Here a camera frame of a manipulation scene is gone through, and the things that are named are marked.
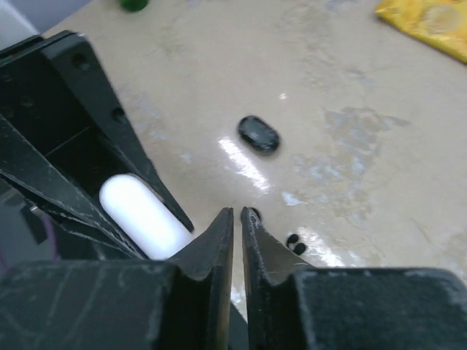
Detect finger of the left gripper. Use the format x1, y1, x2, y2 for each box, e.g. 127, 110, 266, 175
42, 31, 194, 233
1, 117, 146, 259

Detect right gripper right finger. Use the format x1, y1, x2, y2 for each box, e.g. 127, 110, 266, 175
242, 208, 466, 349

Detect green glass bottle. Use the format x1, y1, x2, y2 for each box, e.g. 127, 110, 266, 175
117, 0, 149, 12

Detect white earbud charging case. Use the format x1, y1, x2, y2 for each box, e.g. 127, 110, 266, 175
99, 174, 194, 260

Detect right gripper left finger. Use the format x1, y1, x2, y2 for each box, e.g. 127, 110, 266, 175
1, 208, 234, 349

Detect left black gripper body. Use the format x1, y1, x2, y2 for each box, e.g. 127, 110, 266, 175
1, 31, 109, 171

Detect yellow Lays chips bag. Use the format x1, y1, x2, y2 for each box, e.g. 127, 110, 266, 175
375, 0, 466, 63

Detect black earbud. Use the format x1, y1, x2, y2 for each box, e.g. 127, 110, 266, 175
285, 233, 307, 256
251, 207, 262, 221

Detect black earbud charging case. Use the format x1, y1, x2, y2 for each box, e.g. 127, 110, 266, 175
237, 115, 281, 155

